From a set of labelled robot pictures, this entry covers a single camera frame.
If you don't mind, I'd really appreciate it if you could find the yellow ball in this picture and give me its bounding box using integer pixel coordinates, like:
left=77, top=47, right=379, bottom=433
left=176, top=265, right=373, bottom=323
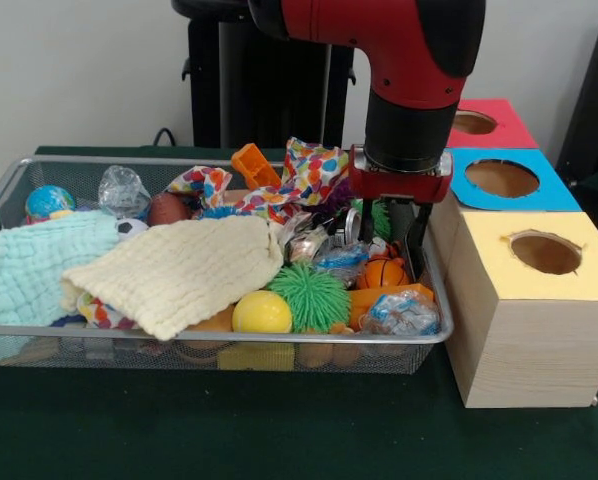
left=231, top=289, right=294, bottom=335

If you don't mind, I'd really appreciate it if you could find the colourful dotted cloth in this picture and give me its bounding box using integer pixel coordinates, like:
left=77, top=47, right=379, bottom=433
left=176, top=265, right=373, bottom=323
left=164, top=136, right=353, bottom=225

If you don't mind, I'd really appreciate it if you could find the mint waffle cloth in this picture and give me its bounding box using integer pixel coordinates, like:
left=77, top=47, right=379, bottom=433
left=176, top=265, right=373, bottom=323
left=0, top=209, right=123, bottom=326

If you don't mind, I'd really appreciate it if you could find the bottle with blue label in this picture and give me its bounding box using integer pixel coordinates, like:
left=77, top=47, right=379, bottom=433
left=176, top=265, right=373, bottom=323
left=361, top=289, right=441, bottom=336
left=314, top=244, right=373, bottom=289

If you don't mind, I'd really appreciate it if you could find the large green spiky ball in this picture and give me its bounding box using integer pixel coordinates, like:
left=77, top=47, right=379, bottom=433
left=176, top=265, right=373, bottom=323
left=266, top=262, right=353, bottom=334

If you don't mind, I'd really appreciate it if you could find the blue globe ball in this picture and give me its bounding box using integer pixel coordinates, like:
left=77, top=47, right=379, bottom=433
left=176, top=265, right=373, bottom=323
left=24, top=184, right=77, bottom=224

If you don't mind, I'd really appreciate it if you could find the orange toy basketball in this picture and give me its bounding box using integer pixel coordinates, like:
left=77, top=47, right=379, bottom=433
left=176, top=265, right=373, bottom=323
left=356, top=255, right=411, bottom=291

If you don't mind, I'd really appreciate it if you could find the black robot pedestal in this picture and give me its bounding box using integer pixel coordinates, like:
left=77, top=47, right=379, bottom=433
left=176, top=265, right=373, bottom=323
left=171, top=0, right=356, bottom=149

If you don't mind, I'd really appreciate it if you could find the cream waffle cloth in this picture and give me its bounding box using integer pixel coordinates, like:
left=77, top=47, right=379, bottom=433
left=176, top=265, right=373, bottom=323
left=60, top=215, right=285, bottom=342

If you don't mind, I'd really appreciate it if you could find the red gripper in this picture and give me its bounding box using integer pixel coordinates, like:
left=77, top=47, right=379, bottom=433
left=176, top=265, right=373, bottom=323
left=347, top=144, right=453, bottom=281

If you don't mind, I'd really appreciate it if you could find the long orange toy block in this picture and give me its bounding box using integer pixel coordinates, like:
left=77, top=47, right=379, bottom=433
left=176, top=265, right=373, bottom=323
left=349, top=282, right=436, bottom=326

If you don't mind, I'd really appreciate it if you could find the silver mesh bin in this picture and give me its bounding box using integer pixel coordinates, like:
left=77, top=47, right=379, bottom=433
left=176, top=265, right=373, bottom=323
left=0, top=154, right=454, bottom=375

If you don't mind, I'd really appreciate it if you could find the wooden box with three holes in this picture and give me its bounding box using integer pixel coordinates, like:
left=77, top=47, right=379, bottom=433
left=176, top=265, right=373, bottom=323
left=428, top=97, right=598, bottom=409

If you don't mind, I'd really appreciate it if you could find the dark green table cloth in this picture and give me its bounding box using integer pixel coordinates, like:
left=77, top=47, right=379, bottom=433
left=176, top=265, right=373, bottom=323
left=0, top=144, right=598, bottom=480

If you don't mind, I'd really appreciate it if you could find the black chair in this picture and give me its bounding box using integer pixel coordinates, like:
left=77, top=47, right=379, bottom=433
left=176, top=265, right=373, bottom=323
left=555, top=7, right=598, bottom=189

